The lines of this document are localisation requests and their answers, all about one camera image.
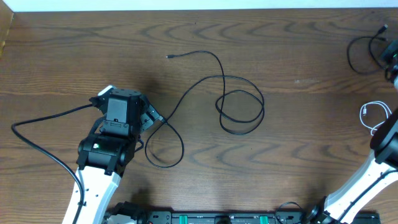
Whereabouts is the black USB cable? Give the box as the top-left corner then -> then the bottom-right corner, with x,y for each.
346,24 -> 391,75
133,49 -> 266,169

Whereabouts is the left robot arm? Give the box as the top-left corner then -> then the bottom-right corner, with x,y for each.
63,85 -> 159,223

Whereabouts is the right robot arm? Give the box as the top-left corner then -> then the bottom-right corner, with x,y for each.
301,101 -> 397,223

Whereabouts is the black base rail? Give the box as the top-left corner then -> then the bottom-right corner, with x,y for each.
102,201 -> 382,224

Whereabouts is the left camera cable black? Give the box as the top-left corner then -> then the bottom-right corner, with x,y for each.
11,103 -> 94,224

